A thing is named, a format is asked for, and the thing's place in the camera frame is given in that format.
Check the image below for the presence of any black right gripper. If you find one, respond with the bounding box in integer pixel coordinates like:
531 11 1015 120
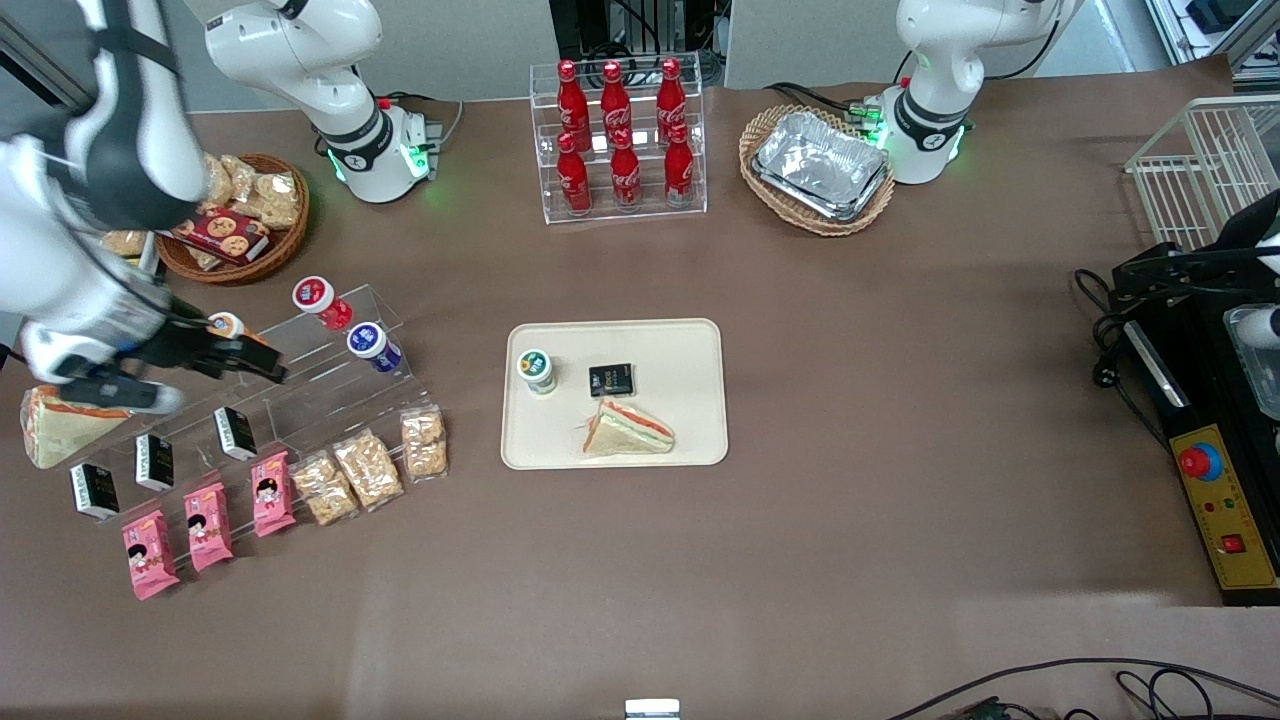
132 318 291 387

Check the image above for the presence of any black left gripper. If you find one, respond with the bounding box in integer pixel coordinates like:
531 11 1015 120
1110 188 1280 304

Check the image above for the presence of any green gum bottle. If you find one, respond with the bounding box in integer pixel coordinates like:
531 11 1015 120
515 348 559 398

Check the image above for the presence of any orange gum bottle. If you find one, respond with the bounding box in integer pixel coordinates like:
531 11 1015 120
206 311 277 353

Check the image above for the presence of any red gum bottle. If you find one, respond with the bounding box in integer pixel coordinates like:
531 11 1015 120
292 276 355 332

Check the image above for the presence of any blue gum bottle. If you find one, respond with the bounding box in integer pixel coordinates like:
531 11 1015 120
347 321 404 375

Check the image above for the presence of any white rectangular tray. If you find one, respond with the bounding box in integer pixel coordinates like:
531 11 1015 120
98 228 169 293

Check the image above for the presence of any aluminium foil tray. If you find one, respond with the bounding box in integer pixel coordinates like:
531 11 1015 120
751 109 892 224

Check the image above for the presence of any cream plastic tray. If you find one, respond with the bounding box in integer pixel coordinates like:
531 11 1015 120
500 318 730 471

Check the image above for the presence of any clear acrylic stepped stand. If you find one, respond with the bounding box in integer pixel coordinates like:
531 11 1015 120
58 284 433 523

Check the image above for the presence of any dark brown wicker basket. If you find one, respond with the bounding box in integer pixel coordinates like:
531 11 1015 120
156 152 312 287

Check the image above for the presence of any clear plastic container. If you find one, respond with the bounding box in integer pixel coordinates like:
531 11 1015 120
1223 303 1280 423

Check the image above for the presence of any red cookie box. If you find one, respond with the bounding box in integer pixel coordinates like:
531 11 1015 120
172 205 272 267

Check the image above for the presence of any pink cartoon snack pack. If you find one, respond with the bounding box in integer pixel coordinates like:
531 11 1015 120
183 481 235 573
121 508 182 602
251 450 298 539

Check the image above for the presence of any red emergency stop button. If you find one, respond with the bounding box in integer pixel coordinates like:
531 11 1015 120
1177 442 1224 482

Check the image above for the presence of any wrapped triangle sandwich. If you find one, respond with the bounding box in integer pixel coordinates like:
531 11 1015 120
21 384 133 470
582 397 676 459

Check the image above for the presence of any black and yellow control box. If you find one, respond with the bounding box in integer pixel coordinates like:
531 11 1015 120
1118 298 1280 608

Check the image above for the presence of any red cola bottle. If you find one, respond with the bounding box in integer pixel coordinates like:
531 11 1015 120
609 129 643 212
555 132 594 217
599 61 634 151
663 121 696 207
556 59 592 151
656 57 690 146

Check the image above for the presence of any light wicker basket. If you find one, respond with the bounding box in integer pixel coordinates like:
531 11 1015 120
738 104 897 238

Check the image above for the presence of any clear acrylic bottle rack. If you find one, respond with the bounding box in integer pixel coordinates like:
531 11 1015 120
529 51 709 226

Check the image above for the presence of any black equipment rack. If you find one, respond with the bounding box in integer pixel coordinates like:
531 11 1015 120
547 0 728 86

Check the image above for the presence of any black cable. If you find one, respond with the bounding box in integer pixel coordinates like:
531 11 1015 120
884 656 1280 720
763 79 886 126
1073 266 1176 451

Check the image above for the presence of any white wire basket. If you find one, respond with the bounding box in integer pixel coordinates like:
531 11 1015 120
1124 94 1280 253

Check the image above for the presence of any black metal frame bar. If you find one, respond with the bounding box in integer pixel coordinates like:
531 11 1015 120
0 15 96 113

